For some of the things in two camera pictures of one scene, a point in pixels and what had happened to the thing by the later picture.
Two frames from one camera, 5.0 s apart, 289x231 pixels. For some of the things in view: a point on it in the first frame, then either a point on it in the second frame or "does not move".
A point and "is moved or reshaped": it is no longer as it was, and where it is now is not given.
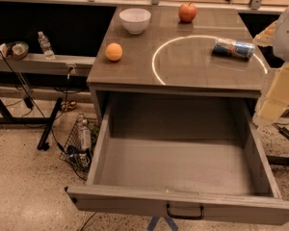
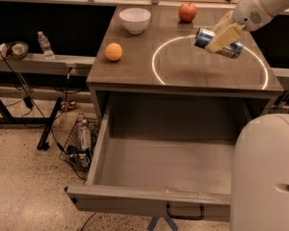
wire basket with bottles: [78, 146] does not move
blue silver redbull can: [235, 48] is moved or reshaped
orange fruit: [114, 51] does not move
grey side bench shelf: [35, 63] does not move
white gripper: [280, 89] → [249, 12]
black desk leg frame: [8, 118] does not move
